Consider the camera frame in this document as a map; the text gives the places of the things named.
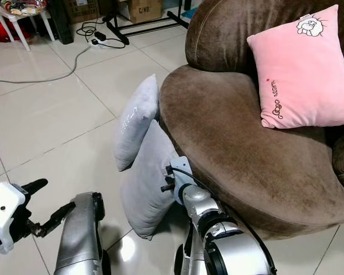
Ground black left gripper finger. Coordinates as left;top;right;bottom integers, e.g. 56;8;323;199
31;201;76;238
21;178;49;194

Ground black robot right leg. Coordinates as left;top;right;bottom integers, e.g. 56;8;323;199
173;243;196;275

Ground white power strip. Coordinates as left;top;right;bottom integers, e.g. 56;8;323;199
91;30;111;49

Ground blue flat object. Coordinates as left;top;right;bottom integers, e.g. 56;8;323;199
180;5;199;21

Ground brown fabric sofa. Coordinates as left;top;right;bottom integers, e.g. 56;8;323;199
159;0;344;241

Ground large grey pillow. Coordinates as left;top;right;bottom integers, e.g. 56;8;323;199
121;120;182;240

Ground silver robot left leg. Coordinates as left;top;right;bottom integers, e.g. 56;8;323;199
54;191;110;275

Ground plain cardboard box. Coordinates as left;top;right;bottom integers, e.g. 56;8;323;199
67;0;101;24

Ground grey floor cable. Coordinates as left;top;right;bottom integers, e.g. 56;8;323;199
0;44;96;84

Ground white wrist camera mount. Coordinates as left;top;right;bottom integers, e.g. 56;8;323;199
166;156;194;205
0;182;27;242

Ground black floor cable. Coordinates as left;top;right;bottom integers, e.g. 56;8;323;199
77;21;128;50

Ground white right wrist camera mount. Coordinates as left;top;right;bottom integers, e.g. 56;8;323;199
166;156;194;205

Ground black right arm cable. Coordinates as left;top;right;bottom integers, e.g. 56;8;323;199
172;167;277;271

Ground small grey pillow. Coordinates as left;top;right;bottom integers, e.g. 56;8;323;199
113;74;160;172

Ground red bag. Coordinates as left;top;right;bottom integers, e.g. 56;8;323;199
0;15;33;42

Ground white plastic stool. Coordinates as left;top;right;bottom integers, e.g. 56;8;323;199
1;6;53;53

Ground pink cartoon print pillow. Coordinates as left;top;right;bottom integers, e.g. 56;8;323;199
247;4;344;130

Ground printed cardboard box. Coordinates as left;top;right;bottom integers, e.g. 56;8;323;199
118;0;163;25

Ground tall black box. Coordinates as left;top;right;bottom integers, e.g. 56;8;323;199
49;0;76;46

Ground black metal stand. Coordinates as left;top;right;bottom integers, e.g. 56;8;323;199
103;0;190;46

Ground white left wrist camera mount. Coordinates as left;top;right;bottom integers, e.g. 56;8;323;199
0;182;27;242

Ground colourful bag of items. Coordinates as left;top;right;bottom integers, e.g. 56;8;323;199
0;0;48;17

